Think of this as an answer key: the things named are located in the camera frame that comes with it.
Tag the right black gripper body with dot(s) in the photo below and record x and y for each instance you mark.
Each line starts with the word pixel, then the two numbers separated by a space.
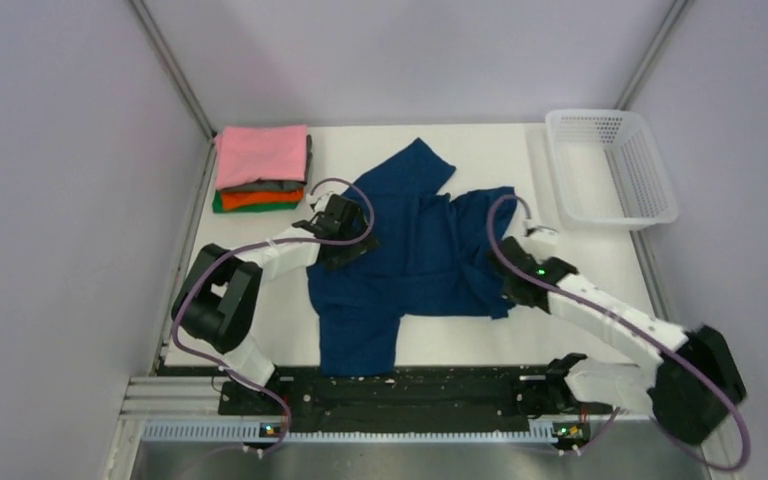
pixel 508 289

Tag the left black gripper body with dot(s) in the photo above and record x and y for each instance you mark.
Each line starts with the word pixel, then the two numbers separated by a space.
pixel 352 251

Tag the dark blue t shirt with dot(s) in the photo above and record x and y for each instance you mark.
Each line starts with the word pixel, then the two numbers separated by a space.
pixel 433 260

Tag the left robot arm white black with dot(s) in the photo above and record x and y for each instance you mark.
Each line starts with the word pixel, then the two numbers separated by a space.
pixel 214 310

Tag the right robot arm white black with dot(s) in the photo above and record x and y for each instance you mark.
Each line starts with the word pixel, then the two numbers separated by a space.
pixel 686 380

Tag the grey folded t shirt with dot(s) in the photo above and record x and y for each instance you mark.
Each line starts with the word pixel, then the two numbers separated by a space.
pixel 280 186

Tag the pink folded t shirt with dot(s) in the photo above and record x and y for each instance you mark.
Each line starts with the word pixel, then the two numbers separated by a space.
pixel 249 154

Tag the orange folded t shirt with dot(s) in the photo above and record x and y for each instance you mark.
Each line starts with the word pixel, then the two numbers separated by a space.
pixel 261 197

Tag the green folded t shirt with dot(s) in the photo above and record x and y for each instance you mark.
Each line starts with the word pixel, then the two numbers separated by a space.
pixel 225 205

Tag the white plastic basket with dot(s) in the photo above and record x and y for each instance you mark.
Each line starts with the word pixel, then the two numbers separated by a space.
pixel 607 170

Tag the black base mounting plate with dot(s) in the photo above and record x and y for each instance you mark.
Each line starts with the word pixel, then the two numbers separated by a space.
pixel 440 399

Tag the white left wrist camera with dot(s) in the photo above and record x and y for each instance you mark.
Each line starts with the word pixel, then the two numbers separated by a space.
pixel 318 203

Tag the white slotted cable duct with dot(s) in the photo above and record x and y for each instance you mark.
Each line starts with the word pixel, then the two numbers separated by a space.
pixel 255 432

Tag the aluminium frame rail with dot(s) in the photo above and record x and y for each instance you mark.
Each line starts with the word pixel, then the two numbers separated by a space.
pixel 189 392

